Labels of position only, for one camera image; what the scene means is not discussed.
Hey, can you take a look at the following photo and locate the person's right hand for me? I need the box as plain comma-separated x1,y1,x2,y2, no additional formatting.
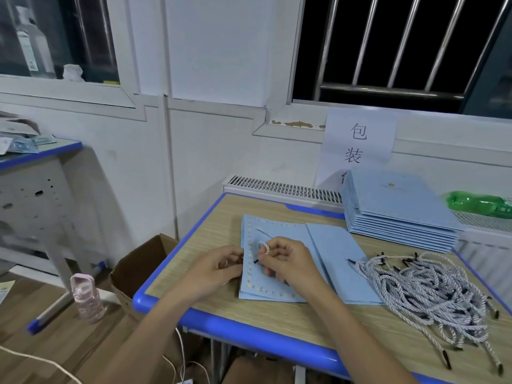
258,236,327,294

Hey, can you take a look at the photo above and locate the person's left hand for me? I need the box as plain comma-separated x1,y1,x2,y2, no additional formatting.
182,244,245,297

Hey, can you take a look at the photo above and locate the white black-tipped rope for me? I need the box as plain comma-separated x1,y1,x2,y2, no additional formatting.
253,226,277,266

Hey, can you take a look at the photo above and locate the crown-print light blue paper bag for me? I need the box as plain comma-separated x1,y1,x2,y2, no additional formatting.
238,213,385,306

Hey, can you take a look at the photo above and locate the stack of blue paper bags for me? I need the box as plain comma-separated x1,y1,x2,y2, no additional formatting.
340,167,467,254

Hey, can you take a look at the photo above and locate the pile of white twisted ropes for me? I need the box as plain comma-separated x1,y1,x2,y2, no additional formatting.
348,250,507,377

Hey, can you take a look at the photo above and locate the person's left forearm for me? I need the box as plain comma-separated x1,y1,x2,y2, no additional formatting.
96,279,211,384

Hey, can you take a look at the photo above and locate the person's right forearm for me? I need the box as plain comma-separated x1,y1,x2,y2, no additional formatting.
300,276,417,384

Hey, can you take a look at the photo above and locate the blue-edged wooden desk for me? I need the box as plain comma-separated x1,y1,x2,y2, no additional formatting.
132,191,512,384

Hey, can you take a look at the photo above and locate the brown cardboard box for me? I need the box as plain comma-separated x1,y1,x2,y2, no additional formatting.
109,233,181,301

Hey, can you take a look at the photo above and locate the white paper sign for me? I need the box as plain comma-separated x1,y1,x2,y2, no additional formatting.
314,108,398,189

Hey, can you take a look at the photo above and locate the pink water bottle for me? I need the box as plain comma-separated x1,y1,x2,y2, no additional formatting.
69,273,108,325

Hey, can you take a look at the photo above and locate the grey metal desk blue edge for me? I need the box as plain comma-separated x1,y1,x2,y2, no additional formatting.
0,138,109,337

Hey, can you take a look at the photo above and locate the green plastic bottle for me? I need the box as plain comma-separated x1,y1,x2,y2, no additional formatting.
445,190,512,220

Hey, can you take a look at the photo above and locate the metal window grille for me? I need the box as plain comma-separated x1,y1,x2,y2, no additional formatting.
292,0,512,109

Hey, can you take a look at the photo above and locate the small white container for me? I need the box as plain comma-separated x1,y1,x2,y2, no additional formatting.
61,63,86,83

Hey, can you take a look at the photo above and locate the white framed window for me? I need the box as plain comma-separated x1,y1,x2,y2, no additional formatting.
0,0,149,121

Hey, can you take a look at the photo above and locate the teal framed sliding window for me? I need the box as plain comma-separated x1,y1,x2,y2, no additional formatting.
464,0,512,121

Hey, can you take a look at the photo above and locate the clear plastic bottle white label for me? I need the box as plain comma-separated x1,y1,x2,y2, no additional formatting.
14,5,55,77

